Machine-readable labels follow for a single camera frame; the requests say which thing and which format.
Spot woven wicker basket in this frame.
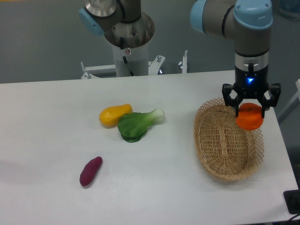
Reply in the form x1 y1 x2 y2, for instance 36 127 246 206
194 98 264 181

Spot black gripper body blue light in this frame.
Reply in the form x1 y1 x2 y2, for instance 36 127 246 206
233 62 269 98

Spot yellow mango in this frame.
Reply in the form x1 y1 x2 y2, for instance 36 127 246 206
99 104 132 128

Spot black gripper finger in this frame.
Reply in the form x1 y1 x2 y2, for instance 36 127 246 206
257 83 281 119
222 83 241 117

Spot black cable on pedestal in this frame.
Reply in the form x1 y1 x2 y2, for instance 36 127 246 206
120 37 135 77

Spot orange fruit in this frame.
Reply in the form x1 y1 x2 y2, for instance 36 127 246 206
236 103 263 131

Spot black device at table corner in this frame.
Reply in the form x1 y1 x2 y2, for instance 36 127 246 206
283 190 300 215

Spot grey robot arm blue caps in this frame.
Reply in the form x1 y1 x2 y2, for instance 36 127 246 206
79 0 281 115

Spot white metal base bracket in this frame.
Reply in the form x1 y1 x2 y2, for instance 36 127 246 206
80 49 189 79

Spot purple sweet potato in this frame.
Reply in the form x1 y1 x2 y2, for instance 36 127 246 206
79 156 103 187

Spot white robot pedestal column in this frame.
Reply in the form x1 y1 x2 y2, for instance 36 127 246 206
111 44 149 77

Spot white frame at right edge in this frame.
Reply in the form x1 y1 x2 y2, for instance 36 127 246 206
277 79 300 124

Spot green bok choy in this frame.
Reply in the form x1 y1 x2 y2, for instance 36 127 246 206
117 108 165 143

